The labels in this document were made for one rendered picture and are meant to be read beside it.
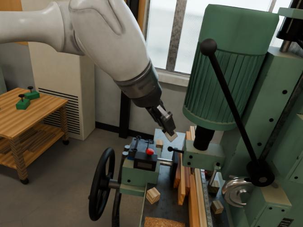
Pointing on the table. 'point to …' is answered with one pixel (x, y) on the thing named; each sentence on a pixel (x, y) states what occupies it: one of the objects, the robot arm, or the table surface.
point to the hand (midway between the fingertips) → (169, 132)
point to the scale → (206, 200)
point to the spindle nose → (203, 138)
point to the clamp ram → (171, 164)
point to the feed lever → (258, 181)
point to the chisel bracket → (203, 156)
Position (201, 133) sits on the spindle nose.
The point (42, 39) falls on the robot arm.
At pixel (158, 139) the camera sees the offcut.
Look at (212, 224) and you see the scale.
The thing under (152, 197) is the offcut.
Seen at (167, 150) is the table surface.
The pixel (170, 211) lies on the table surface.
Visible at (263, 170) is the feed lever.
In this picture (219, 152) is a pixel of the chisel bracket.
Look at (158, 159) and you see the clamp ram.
